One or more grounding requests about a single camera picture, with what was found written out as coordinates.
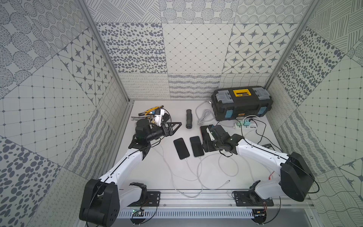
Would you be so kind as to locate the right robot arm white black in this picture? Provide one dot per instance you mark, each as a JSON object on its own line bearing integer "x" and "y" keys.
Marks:
{"x": 294, "y": 177}

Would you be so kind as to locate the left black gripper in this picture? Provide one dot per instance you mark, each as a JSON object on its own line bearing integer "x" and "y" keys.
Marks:
{"x": 166, "y": 130}

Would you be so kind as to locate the silver wrench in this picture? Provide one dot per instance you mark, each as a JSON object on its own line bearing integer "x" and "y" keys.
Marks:
{"x": 136, "y": 118}

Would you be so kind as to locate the blue case phone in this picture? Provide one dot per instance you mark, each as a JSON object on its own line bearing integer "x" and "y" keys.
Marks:
{"x": 181, "y": 148}

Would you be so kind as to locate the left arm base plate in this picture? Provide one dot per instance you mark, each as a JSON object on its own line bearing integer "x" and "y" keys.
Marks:
{"x": 148, "y": 198}

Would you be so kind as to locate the white power strip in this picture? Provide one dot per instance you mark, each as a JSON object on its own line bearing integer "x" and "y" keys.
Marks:
{"x": 252, "y": 127}

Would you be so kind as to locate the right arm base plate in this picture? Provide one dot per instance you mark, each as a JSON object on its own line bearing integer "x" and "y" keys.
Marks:
{"x": 247, "y": 199}

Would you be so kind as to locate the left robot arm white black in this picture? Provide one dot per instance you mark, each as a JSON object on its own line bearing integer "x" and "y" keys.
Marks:
{"x": 103, "y": 198}

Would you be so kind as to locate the yellow black pliers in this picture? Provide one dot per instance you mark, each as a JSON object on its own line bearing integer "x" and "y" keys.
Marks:
{"x": 150, "y": 111}

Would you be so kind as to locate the green case phone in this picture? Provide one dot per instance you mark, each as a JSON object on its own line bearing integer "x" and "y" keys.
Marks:
{"x": 197, "y": 147}

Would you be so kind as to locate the black toolbox yellow handle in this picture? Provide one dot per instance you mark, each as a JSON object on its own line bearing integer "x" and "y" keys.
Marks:
{"x": 237, "y": 103}

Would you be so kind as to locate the green charger plug right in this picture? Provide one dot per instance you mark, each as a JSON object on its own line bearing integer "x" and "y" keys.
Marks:
{"x": 247, "y": 122}

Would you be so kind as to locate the aluminium front rail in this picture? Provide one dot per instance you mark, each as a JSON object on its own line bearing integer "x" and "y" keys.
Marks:
{"x": 218, "y": 199}

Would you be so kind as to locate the black ribbed cylinder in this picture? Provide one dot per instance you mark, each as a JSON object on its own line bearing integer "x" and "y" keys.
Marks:
{"x": 188, "y": 119}

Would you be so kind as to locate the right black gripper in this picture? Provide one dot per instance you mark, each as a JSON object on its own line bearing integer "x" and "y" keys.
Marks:
{"x": 207, "y": 146}

